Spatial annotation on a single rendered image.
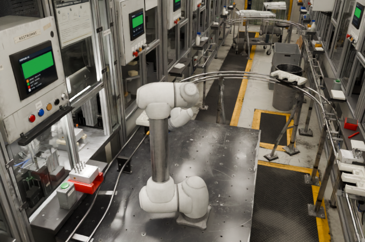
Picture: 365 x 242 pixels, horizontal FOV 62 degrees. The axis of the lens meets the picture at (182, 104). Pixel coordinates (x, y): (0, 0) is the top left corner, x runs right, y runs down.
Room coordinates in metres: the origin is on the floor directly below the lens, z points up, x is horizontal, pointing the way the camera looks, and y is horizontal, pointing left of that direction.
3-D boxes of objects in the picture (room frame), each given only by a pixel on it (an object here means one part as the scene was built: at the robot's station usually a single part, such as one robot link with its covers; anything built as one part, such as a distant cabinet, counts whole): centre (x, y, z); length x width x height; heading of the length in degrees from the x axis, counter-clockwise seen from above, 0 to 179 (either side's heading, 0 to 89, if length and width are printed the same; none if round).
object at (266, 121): (3.47, -1.21, 0.01); 1.00 x 0.55 x 0.01; 164
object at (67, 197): (1.20, 0.61, 0.97); 0.08 x 0.08 x 0.12; 74
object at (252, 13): (6.91, -1.59, 0.48); 0.88 x 0.56 x 0.96; 92
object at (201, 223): (1.36, -0.08, 0.71); 0.22 x 0.18 x 0.06; 164
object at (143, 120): (2.28, 0.26, 0.84); 0.36 x 0.14 x 0.10; 164
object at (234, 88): (6.05, -1.14, 0.01); 5.85 x 0.59 x 0.01; 164
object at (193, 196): (1.34, -0.07, 0.85); 0.18 x 0.16 x 0.22; 96
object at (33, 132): (1.27, 0.66, 1.37); 0.36 x 0.04 x 0.04; 164
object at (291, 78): (3.15, -1.17, 0.84); 0.37 x 0.14 x 0.10; 42
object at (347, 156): (1.64, -1.12, 0.92); 0.13 x 0.10 x 0.09; 74
